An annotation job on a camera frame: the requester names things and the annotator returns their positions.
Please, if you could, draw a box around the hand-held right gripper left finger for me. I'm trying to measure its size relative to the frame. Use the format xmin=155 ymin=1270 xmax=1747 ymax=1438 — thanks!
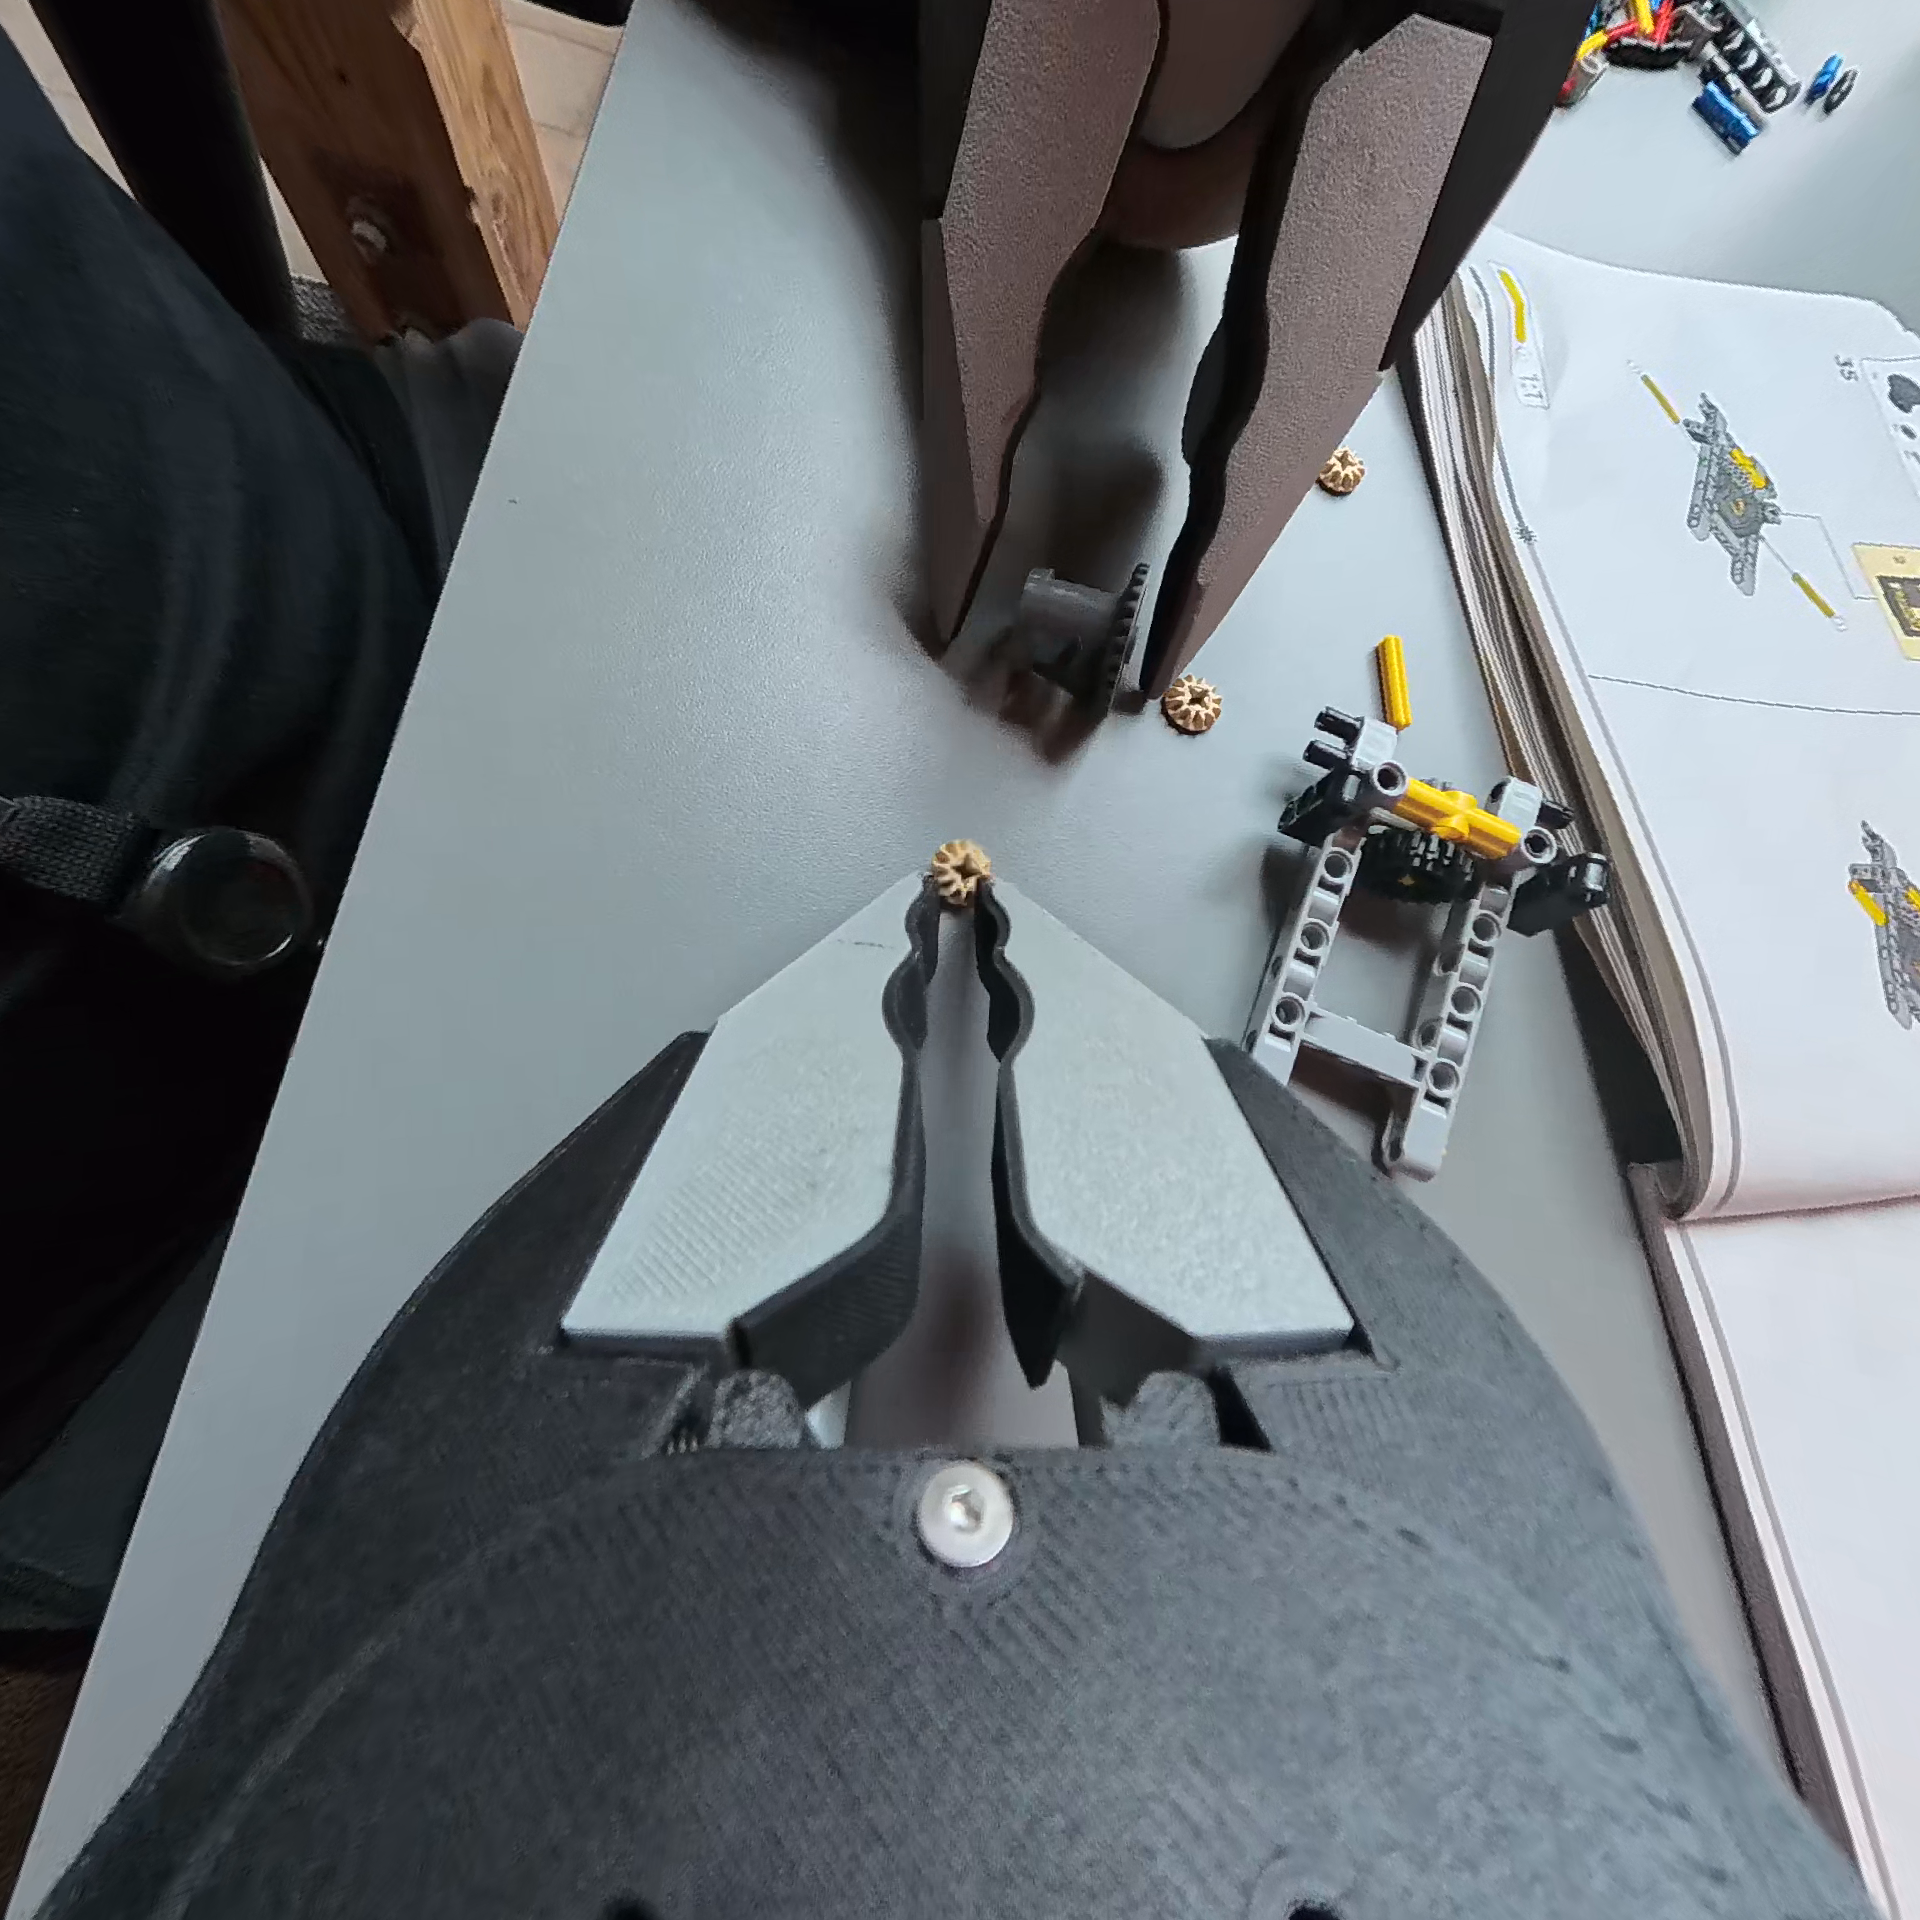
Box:
xmin=560 ymin=874 xmax=939 ymax=1412

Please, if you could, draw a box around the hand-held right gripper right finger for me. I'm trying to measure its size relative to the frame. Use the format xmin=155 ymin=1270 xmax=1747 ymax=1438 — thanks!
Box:
xmin=972 ymin=877 xmax=1361 ymax=1394

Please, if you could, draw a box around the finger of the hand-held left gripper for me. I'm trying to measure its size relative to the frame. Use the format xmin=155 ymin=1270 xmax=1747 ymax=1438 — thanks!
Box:
xmin=1140 ymin=15 xmax=1501 ymax=705
xmin=915 ymin=0 xmax=1169 ymax=655

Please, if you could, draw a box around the grey lego frame assembly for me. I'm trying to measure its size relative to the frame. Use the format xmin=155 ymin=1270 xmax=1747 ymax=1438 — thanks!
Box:
xmin=1236 ymin=705 xmax=1614 ymax=1179

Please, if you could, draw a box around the grey lego differential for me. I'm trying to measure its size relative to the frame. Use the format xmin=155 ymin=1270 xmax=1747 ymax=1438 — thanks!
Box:
xmin=1017 ymin=563 xmax=1156 ymax=724

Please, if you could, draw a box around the pile of loose lego pieces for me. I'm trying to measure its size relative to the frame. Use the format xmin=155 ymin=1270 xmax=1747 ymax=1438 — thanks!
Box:
xmin=1553 ymin=0 xmax=1864 ymax=161

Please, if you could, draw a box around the white lego instruction booklet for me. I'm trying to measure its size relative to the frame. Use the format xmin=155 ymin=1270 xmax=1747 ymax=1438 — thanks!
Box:
xmin=1410 ymin=225 xmax=1920 ymax=1920

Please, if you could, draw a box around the person's left hand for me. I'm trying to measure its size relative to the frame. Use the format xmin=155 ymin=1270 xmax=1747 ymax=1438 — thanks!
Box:
xmin=1102 ymin=141 xmax=1277 ymax=252

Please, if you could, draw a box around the wooden table leg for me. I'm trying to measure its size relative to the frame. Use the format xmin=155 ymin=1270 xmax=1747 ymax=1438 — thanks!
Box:
xmin=225 ymin=0 xmax=624 ymax=348

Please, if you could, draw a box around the black badge reel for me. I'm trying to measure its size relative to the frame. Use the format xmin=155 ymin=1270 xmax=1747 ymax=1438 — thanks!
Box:
xmin=0 ymin=795 xmax=317 ymax=975

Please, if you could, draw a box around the black chair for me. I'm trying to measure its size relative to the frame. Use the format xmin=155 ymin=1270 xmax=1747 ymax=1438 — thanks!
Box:
xmin=30 ymin=0 xmax=302 ymax=338

